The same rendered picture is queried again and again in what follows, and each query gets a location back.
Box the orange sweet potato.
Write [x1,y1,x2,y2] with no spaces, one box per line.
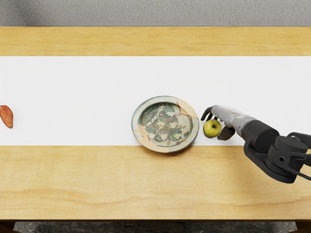
[0,105,14,129]

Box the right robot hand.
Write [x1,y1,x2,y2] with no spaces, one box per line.
[200,105,256,141]

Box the green apple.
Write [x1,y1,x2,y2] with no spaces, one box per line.
[203,119,223,138]

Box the patterned ceramic plate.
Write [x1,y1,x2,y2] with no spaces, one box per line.
[132,95,200,153]

